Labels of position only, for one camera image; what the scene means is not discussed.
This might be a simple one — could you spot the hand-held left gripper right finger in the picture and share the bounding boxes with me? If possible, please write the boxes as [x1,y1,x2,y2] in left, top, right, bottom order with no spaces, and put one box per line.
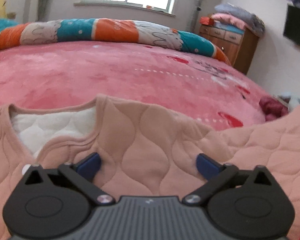
[183,153,277,207]

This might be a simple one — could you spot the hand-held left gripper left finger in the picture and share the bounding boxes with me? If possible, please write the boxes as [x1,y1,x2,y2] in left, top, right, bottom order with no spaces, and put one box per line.
[22,152,116,205]

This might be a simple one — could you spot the pink quilted pajama top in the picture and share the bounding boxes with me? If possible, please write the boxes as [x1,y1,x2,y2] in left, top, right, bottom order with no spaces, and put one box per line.
[0,94,300,240]

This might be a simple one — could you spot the dark red cloth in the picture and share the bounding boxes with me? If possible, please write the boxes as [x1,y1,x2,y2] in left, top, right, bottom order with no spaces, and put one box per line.
[259,96,290,121]

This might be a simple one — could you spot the pink heart-print bed blanket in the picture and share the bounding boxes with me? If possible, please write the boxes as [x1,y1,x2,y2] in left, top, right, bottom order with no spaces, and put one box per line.
[0,39,290,132]

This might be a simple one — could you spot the wooden dresser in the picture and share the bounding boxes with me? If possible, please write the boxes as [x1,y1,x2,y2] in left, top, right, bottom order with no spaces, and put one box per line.
[199,22,260,75]

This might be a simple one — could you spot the rolled teal orange white quilt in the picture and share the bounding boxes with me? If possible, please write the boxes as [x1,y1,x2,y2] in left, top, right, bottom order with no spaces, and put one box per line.
[0,18,232,66]

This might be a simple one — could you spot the blue folded blanket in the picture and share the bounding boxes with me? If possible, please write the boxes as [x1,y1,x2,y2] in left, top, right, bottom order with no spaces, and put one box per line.
[213,21,246,34]

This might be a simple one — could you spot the red box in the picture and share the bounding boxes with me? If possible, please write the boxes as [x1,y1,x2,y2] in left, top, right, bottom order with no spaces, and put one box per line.
[199,16,215,26]

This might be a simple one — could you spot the pink folded blanket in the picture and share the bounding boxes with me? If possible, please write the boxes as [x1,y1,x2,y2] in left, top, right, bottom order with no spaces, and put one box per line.
[211,14,248,30]

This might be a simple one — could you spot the grey-green curtain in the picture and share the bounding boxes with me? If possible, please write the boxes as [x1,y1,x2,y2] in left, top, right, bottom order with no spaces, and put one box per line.
[37,0,56,22]
[186,0,213,32]

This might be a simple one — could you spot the black flat screen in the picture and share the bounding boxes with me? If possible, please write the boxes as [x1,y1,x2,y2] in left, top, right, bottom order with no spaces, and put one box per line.
[283,4,300,48]

